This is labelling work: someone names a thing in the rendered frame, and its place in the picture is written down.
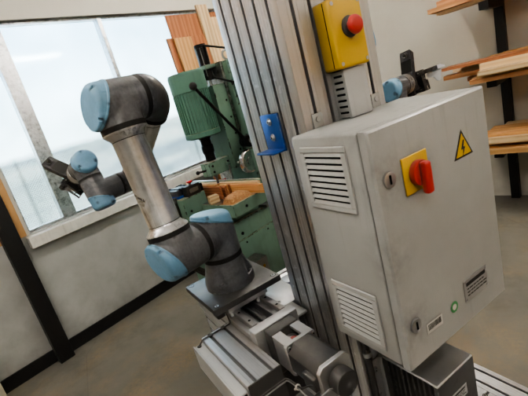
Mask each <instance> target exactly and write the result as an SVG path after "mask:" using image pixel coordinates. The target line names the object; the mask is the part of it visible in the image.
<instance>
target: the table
mask: <svg viewBox="0 0 528 396"><path fill-rule="evenodd" d="M223 201H224V199H223V200H221V202H218V203H215V204H213V205H211V204H209V203H208V201H207V202H206V203H205V204H202V207H203V210H204V211H206V210H210V209H217V208H222V209H226V210H227V211H229V213H230V215H231V218H238V217H240V216H241V215H243V214H245V213H247V212H248V211H250V210H252V209H254V208H255V207H257V206H259V205H260V204H263V203H265V202H266V201H267V199H266V194H265V193H264V192H260V193H256V192H255V194H253V195H251V196H249V197H247V198H245V199H243V200H241V201H240V202H238V203H235V204H234V205H220V204H223Z"/></svg>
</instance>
